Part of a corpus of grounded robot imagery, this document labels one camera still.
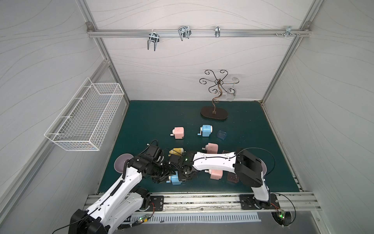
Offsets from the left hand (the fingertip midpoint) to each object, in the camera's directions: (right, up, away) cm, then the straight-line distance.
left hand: (173, 176), depth 75 cm
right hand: (+4, -4, +6) cm, 8 cm away
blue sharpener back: (+19, +22, +21) cm, 36 cm away
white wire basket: (-43, +28, -6) cm, 52 cm away
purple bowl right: (+50, +3, +6) cm, 50 cm away
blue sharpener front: (0, -2, 0) cm, 2 cm away
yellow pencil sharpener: (+1, +13, +2) cm, 13 cm away
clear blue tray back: (+31, +18, +29) cm, 46 cm away
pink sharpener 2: (+21, +12, +11) cm, 27 cm away
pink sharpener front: (+23, 0, +2) cm, 23 cm away
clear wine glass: (+38, +48, +29) cm, 68 cm away
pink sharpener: (+1, +21, +19) cm, 28 cm away
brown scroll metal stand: (+27, +34, +36) cm, 56 cm away
